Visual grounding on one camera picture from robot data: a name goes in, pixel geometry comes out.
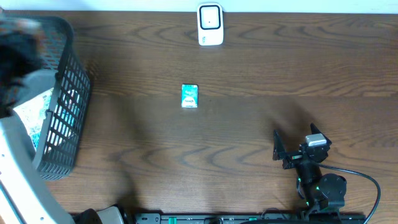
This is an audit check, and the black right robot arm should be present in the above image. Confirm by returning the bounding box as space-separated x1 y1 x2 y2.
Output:
273 123 346 218

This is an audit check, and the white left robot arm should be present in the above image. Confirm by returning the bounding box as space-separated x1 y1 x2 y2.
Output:
1 15 124 223

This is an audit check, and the dark grey plastic basket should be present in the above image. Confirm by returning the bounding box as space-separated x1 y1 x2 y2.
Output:
0 13 91 180

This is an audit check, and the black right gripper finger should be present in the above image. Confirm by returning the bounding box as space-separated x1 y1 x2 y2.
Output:
272 129 286 161
310 123 322 134

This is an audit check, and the white barcode scanner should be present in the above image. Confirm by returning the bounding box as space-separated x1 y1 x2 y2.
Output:
197 2 224 46

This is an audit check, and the cream snack bag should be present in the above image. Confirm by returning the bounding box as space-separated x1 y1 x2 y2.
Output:
14 88 53 150

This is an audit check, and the teal tissue pack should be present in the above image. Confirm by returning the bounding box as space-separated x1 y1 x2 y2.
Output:
181 84 198 108

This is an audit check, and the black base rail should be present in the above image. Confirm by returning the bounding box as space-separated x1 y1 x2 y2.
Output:
132 210 366 224

